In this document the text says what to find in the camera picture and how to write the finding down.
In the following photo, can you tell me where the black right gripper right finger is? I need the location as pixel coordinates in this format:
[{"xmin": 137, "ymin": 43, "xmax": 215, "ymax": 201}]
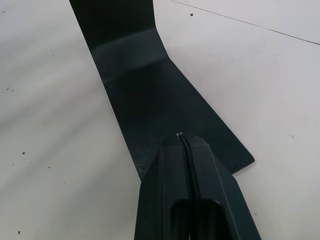
[{"xmin": 181, "ymin": 132, "xmax": 254, "ymax": 240}]

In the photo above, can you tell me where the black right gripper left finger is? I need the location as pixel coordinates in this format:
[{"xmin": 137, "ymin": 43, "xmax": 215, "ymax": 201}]
[{"xmin": 134, "ymin": 133, "xmax": 193, "ymax": 240}]

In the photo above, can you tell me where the black bent metal stand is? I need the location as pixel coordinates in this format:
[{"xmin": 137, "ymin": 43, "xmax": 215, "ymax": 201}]
[{"xmin": 68, "ymin": 0, "xmax": 256, "ymax": 183}]

